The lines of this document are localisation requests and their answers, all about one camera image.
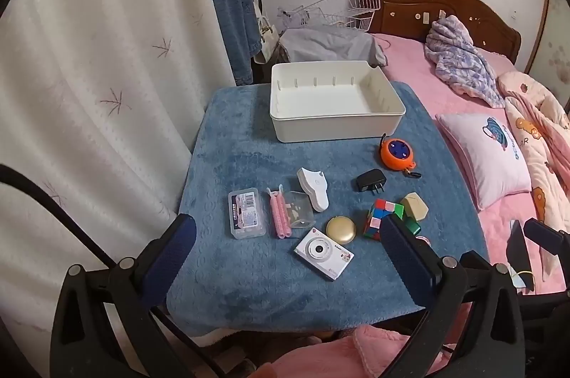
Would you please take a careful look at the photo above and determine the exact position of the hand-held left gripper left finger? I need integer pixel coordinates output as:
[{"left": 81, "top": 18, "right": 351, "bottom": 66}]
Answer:
[{"left": 50, "top": 213, "right": 199, "bottom": 378}]

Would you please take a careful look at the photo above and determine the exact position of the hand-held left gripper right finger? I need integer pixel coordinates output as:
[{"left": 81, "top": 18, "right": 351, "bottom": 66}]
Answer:
[{"left": 378, "top": 214, "right": 526, "bottom": 378}]

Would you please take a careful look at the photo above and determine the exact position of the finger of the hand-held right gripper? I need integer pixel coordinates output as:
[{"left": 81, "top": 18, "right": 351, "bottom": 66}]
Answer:
[
  {"left": 507, "top": 220, "right": 536, "bottom": 295},
  {"left": 523, "top": 218, "right": 570, "bottom": 271}
]

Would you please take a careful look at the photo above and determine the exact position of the labelled clear plastic box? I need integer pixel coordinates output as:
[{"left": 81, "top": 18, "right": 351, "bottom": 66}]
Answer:
[{"left": 228, "top": 186, "right": 268, "bottom": 240}]

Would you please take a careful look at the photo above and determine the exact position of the small clear plastic box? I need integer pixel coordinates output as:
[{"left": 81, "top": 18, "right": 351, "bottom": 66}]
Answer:
[{"left": 285, "top": 191, "right": 317, "bottom": 227}]

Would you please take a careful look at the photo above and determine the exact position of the white storage box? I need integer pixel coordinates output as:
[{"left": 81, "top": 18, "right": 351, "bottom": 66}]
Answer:
[{"left": 269, "top": 60, "right": 407, "bottom": 144}]

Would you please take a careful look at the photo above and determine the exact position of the colourful twist puzzle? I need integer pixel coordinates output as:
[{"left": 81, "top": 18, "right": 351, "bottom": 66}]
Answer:
[{"left": 363, "top": 199, "right": 422, "bottom": 240}]

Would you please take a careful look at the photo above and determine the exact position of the beige block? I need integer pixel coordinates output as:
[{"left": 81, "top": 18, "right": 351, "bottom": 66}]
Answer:
[{"left": 400, "top": 192, "right": 429, "bottom": 222}]

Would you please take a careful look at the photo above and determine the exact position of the gold round compact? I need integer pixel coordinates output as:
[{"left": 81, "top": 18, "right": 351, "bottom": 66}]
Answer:
[{"left": 326, "top": 216, "right": 357, "bottom": 245}]

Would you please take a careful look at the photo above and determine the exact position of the black charger plug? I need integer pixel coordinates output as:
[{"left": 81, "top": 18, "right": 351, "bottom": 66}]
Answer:
[{"left": 355, "top": 170, "right": 387, "bottom": 195}]

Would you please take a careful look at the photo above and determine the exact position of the pink printed pillow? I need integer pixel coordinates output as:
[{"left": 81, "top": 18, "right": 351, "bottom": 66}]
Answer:
[{"left": 435, "top": 113, "right": 533, "bottom": 212}]

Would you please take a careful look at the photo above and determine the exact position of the pink fleece robe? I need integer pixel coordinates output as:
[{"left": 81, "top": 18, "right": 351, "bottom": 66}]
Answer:
[{"left": 258, "top": 325, "right": 459, "bottom": 378}]

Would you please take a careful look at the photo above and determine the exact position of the orange round tape measure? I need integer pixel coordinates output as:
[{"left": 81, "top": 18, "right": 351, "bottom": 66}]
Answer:
[{"left": 378, "top": 134, "right": 421, "bottom": 180}]

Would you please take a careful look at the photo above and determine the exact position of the peach printed quilt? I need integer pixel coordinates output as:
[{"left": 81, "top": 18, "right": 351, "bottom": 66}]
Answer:
[{"left": 498, "top": 71, "right": 570, "bottom": 245}]

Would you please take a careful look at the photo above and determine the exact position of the white handheld device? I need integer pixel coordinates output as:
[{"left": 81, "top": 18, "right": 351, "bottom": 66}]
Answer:
[{"left": 296, "top": 167, "right": 330, "bottom": 212}]

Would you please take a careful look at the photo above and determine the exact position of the blue fluffy towel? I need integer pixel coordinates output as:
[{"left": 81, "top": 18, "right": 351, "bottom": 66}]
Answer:
[{"left": 166, "top": 81, "right": 491, "bottom": 336}]

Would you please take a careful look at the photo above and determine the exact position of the purple patterned blanket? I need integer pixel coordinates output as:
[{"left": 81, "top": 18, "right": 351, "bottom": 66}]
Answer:
[{"left": 423, "top": 15, "right": 506, "bottom": 108}]

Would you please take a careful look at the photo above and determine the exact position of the pink bed sheet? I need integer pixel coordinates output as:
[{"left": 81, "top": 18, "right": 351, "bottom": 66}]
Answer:
[{"left": 369, "top": 31, "right": 570, "bottom": 294}]

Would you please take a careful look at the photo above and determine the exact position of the white patterned curtain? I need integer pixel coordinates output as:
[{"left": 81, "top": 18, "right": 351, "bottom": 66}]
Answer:
[{"left": 0, "top": 0, "right": 237, "bottom": 361}]

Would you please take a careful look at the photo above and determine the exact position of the white handbag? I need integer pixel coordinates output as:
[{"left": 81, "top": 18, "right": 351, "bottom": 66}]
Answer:
[{"left": 254, "top": 15, "right": 281, "bottom": 64}]

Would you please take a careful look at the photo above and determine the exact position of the grey cloth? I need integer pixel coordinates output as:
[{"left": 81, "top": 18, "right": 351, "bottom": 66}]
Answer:
[{"left": 278, "top": 28, "right": 388, "bottom": 67}]

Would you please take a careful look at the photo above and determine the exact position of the blue denim jacket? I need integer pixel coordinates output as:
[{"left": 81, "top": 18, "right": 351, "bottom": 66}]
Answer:
[{"left": 202, "top": 0, "right": 264, "bottom": 87}]

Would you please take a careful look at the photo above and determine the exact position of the brown wooden headboard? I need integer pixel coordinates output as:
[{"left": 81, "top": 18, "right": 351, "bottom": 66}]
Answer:
[{"left": 358, "top": 0, "right": 522, "bottom": 64}]

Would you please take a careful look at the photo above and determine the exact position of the white digital camera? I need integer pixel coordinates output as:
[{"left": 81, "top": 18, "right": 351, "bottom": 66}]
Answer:
[{"left": 293, "top": 228, "right": 356, "bottom": 281}]

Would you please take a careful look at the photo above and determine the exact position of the black cable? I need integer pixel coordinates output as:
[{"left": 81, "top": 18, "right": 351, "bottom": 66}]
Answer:
[{"left": 0, "top": 163, "right": 228, "bottom": 378}]

